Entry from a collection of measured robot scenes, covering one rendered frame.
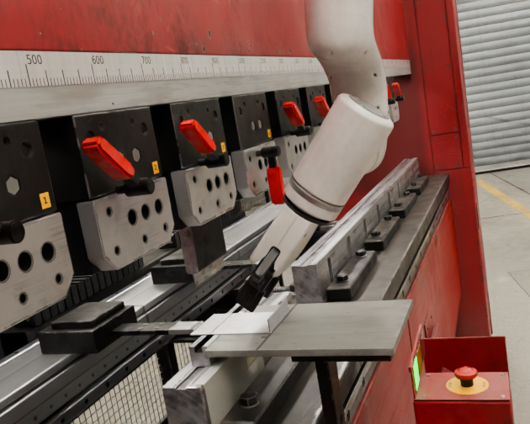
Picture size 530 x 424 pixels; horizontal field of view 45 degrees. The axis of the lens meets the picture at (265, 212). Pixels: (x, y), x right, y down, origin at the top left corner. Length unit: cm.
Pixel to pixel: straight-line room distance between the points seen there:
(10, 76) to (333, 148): 41
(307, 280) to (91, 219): 79
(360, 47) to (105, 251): 41
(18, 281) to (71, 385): 52
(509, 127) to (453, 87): 560
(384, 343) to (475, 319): 238
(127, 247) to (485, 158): 795
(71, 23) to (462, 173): 249
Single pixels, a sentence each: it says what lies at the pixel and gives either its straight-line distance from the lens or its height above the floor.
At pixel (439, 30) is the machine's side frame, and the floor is 150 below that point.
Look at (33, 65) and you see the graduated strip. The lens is 64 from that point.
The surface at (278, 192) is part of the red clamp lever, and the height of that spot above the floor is 117.
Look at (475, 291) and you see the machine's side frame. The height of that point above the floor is 31.
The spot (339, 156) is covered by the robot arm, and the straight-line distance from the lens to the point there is 83.
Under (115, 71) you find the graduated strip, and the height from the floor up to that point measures 138.
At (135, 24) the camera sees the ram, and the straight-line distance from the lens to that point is 81.
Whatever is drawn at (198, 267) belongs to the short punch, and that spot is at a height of 111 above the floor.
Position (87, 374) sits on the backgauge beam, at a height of 94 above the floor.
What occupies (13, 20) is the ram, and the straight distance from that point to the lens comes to 64.
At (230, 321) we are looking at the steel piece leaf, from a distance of 100.
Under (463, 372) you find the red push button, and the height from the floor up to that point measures 81.
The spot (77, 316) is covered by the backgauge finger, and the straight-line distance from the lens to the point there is 109.
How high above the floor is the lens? 132
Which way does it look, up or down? 10 degrees down
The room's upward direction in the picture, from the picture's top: 10 degrees counter-clockwise
